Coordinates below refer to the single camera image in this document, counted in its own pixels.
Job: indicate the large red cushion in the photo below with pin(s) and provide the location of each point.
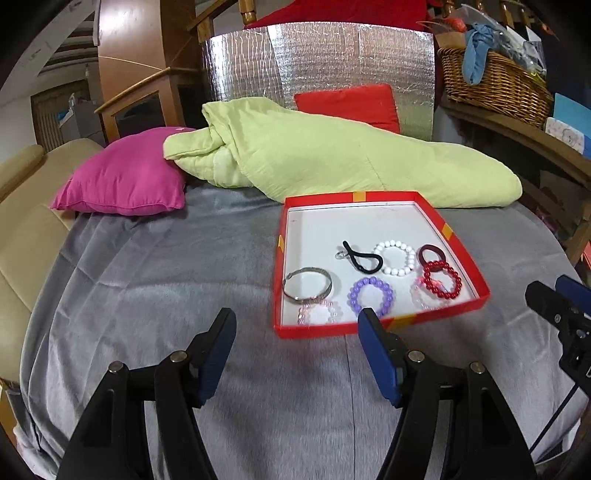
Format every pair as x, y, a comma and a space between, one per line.
346, 11

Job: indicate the pink pillow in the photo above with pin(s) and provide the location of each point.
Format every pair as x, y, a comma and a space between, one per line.
120, 180

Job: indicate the silver bangle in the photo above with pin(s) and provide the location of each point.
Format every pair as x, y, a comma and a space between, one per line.
288, 293

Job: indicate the red cardboard box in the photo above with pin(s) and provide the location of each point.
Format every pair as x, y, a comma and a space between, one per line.
323, 331

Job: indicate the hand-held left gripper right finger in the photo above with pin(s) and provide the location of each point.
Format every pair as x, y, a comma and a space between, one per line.
376, 364

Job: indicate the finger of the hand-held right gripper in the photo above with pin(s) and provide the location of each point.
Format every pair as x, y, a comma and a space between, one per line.
547, 302
577, 295

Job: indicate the wooden cabinet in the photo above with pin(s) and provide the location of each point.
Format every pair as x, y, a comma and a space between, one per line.
134, 46

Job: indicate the silver insulation panel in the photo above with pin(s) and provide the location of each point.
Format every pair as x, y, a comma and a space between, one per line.
323, 55

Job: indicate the white storage box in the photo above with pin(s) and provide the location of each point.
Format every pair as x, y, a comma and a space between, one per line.
85, 117

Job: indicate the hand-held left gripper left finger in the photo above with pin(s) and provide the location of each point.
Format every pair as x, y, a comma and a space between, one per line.
217, 364

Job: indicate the wicker basket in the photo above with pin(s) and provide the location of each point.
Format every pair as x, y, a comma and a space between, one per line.
512, 87

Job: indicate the wooden shelf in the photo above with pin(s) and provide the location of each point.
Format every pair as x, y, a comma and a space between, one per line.
508, 127

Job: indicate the beige sofa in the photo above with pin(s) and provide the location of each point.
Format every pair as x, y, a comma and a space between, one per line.
23, 230

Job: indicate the light blue box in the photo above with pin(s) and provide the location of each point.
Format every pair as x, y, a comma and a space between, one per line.
572, 108

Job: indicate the blue cloth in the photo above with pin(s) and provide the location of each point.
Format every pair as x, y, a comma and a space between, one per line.
475, 60

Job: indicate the small red pillow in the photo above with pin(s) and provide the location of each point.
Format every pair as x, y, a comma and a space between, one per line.
351, 104

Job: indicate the light green blanket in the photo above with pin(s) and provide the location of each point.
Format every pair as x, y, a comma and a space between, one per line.
323, 152

